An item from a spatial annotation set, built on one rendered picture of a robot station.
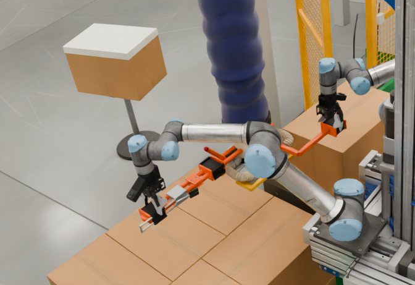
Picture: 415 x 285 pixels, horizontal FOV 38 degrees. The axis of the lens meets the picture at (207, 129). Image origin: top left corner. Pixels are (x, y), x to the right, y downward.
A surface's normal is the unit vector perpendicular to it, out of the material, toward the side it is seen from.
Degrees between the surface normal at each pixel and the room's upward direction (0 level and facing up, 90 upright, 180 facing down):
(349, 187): 8
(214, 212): 0
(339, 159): 90
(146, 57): 90
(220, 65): 101
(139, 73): 90
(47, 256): 0
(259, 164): 84
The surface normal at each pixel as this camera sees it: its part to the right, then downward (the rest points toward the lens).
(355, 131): -0.17, -0.82
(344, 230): -0.15, 0.65
